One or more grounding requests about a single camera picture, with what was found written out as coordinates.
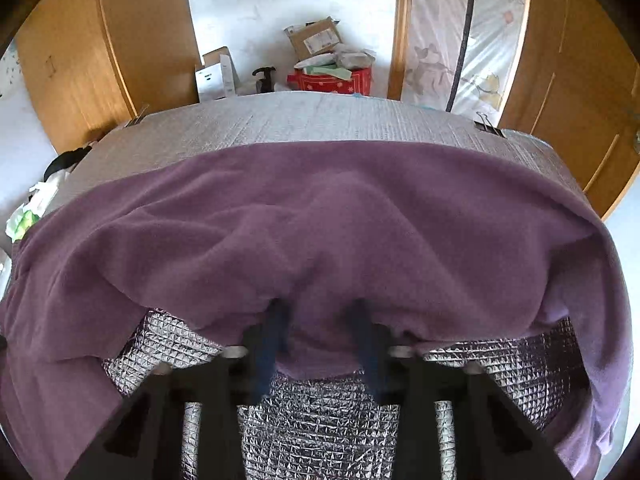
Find wooden door frame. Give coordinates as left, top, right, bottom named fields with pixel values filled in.
left=387, top=0, right=416, bottom=101

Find white carton box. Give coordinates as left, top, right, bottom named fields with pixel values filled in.
left=195, top=47, right=237, bottom=103

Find black binder clip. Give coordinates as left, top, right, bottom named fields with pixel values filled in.
left=474, top=111, right=506, bottom=137

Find silver quilted mat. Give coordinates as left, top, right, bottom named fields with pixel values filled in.
left=47, top=91, right=588, bottom=480

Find wooden wardrobe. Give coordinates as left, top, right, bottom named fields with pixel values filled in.
left=15, top=0, right=201, bottom=156

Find dark cloth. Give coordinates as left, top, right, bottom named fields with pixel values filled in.
left=44, top=147, right=93, bottom=181

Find black pump bottle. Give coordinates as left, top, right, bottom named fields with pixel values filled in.
left=251, top=66, right=278, bottom=95

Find wooden door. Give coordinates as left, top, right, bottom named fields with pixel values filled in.
left=500, top=0, right=640, bottom=221

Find purple fleece pants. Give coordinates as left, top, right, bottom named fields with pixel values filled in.
left=0, top=140, right=632, bottom=480

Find black pole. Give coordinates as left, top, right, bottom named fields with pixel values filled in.
left=444, top=0, right=478, bottom=112

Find open cardboard box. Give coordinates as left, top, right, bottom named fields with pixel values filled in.
left=284, top=16, right=343, bottom=61

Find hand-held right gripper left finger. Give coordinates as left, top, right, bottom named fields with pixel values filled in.
left=65, top=305, right=293, bottom=480

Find crumpled plastic bags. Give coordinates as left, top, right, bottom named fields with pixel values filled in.
left=295, top=44, right=377, bottom=73

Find clear plastic door curtain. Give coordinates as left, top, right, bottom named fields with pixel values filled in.
left=405, top=0, right=531, bottom=116

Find green packet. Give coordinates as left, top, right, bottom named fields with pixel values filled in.
left=5, top=207, right=38, bottom=241

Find red round tin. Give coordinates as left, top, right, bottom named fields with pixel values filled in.
left=286, top=66, right=376, bottom=96

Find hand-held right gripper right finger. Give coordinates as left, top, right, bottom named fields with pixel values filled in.
left=347, top=300, right=576, bottom=480

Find cartoon wall poster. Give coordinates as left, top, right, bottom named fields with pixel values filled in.
left=0, top=45, right=18, bottom=96

